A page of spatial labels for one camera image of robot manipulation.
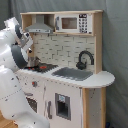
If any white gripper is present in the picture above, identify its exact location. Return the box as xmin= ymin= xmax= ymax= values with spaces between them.
xmin=19 ymin=32 xmax=33 ymax=53

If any small metal pot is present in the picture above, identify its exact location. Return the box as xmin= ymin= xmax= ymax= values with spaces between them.
xmin=27 ymin=55 xmax=42 ymax=68

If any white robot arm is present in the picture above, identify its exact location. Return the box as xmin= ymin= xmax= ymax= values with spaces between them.
xmin=0 ymin=17 xmax=50 ymax=128

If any wooden toy kitchen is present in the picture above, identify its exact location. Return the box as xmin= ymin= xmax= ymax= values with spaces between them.
xmin=18 ymin=10 xmax=115 ymax=128

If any grey range hood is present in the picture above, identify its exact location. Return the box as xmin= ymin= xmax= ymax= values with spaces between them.
xmin=25 ymin=15 xmax=53 ymax=34

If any black stove top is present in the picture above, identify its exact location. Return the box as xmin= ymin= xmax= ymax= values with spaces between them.
xmin=27 ymin=63 xmax=56 ymax=73

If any red left knob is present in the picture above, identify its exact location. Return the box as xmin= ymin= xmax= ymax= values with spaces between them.
xmin=32 ymin=81 xmax=37 ymax=87

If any grey toy sink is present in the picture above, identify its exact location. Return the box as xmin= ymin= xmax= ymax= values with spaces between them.
xmin=52 ymin=67 xmax=92 ymax=81

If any oven door with window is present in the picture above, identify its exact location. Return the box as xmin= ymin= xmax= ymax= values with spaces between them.
xmin=25 ymin=93 xmax=37 ymax=111

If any toy microwave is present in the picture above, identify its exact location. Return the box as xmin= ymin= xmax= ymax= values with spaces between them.
xmin=55 ymin=14 xmax=93 ymax=34

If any black toy faucet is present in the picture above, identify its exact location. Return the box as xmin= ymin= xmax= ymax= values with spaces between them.
xmin=76 ymin=50 xmax=94 ymax=70

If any cabinet door with dispenser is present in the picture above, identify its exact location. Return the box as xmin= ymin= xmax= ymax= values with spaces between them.
xmin=46 ymin=85 xmax=81 ymax=128

